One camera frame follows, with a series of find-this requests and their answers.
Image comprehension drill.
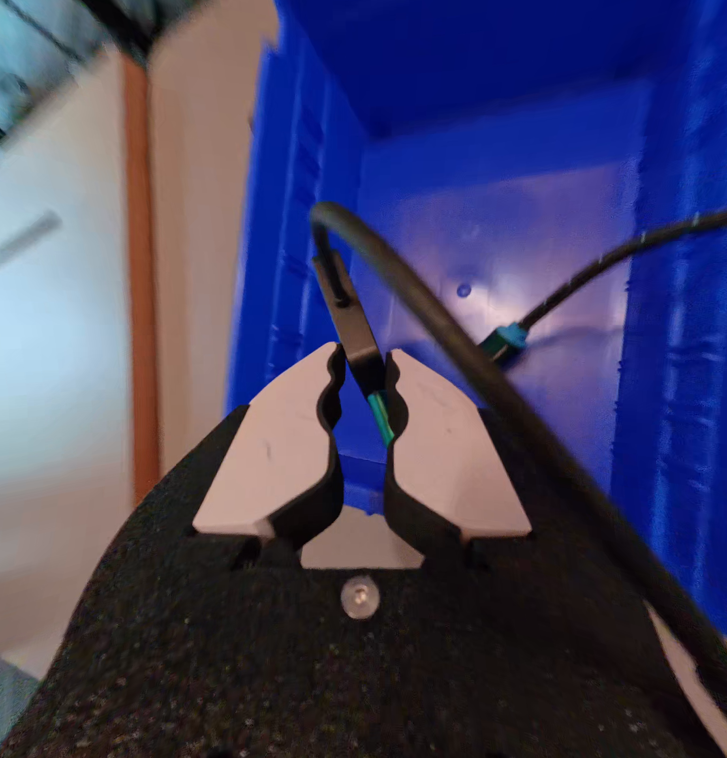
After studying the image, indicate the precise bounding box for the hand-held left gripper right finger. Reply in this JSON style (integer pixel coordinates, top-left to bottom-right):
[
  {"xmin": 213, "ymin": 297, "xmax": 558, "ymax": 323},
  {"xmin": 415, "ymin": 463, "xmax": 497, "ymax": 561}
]
[{"xmin": 384, "ymin": 348, "xmax": 533, "ymax": 556}]

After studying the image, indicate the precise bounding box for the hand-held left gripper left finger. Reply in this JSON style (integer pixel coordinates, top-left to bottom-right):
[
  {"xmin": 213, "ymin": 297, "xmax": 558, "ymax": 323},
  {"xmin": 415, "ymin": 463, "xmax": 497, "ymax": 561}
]
[{"xmin": 193, "ymin": 341, "xmax": 346, "ymax": 550}]

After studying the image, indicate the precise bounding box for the black braided green-plug cable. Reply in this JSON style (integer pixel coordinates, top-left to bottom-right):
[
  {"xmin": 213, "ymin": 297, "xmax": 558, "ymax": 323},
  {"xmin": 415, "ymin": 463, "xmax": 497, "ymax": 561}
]
[{"xmin": 366, "ymin": 206, "xmax": 727, "ymax": 449}]

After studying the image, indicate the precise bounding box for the black square video adapter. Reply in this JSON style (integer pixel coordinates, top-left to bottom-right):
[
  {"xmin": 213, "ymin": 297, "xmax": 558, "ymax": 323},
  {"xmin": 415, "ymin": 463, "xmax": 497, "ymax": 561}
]
[{"xmin": 309, "ymin": 201, "xmax": 727, "ymax": 747}]

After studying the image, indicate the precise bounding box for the blue storage bin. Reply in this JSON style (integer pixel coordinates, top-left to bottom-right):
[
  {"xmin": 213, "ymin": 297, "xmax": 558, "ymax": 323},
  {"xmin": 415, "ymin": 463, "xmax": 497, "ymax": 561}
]
[{"xmin": 224, "ymin": 0, "xmax": 727, "ymax": 646}]

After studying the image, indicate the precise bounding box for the grey desk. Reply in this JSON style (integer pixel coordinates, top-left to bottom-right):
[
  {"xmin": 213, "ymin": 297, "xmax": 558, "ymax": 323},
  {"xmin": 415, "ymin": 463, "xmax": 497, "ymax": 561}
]
[{"xmin": 144, "ymin": 0, "xmax": 727, "ymax": 758}]

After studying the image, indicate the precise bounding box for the white desk brown edge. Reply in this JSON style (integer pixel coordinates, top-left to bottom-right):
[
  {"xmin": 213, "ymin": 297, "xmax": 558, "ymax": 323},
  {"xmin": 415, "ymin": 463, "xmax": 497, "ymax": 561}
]
[{"xmin": 0, "ymin": 47, "xmax": 163, "ymax": 652}]

